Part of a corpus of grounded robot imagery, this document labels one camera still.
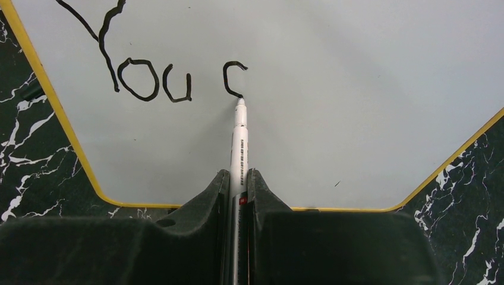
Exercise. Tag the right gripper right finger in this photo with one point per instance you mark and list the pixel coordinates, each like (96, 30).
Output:
(321, 247)

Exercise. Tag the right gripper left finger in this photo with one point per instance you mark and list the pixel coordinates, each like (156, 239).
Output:
(183, 247)

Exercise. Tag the white marker pen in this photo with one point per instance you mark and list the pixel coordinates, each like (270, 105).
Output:
(236, 247)

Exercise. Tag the yellow framed whiteboard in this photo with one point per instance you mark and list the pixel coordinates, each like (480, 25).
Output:
(351, 104)

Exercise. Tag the black marker cap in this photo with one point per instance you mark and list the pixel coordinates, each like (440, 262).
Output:
(31, 92)

